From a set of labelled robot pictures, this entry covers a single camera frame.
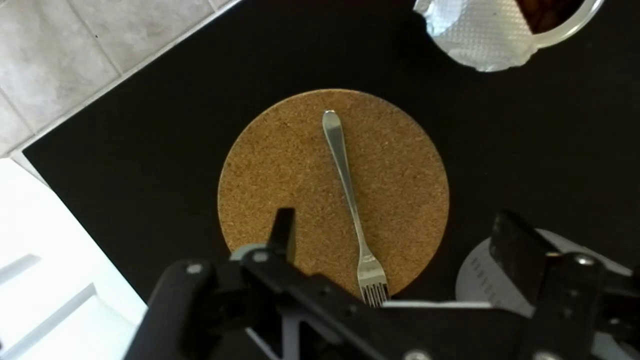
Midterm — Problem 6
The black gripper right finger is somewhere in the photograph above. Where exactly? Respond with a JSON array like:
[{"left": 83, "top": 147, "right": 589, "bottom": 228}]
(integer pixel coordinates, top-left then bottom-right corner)
[{"left": 488, "top": 209, "right": 606, "bottom": 360}]

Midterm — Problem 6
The round cork mat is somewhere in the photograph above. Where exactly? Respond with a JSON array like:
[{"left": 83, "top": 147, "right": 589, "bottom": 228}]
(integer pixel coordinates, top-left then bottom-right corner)
[{"left": 216, "top": 87, "right": 453, "bottom": 301}]

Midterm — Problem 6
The translucent plastic measuring jug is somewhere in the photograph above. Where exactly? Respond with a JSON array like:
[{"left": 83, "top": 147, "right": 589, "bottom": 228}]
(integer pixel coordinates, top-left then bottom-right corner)
[{"left": 454, "top": 228, "right": 637, "bottom": 360}]

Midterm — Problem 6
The silver metal fork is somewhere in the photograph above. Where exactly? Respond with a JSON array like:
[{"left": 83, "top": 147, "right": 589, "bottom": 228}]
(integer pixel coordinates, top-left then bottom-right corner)
[{"left": 320, "top": 108, "right": 393, "bottom": 308}]

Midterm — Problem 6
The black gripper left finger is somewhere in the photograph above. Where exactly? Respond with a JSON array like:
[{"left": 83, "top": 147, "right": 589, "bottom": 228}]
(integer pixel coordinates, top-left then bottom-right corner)
[{"left": 127, "top": 206, "right": 402, "bottom": 360}]

